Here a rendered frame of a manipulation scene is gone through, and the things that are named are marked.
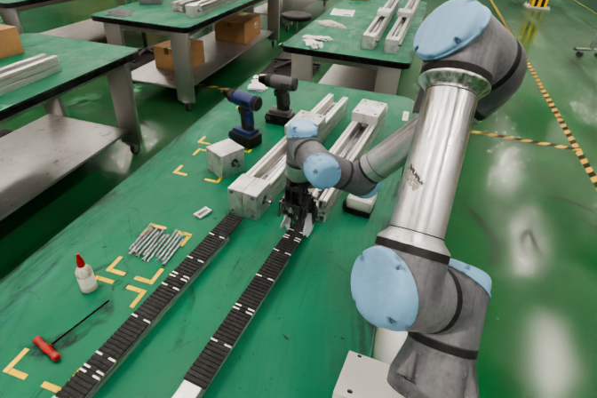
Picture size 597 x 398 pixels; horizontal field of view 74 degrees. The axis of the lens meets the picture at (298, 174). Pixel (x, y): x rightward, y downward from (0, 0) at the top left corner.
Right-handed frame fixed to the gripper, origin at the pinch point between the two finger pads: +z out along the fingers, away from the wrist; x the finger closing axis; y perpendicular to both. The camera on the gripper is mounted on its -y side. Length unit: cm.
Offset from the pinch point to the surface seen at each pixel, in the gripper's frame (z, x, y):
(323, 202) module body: -5.5, 4.1, -8.7
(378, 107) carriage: -10, 4, -75
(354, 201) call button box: -3.1, 11.8, -16.7
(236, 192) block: -6.5, -20.8, 0.2
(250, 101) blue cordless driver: -18, -37, -38
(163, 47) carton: 35, -233, -216
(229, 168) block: -1.2, -34.3, -17.1
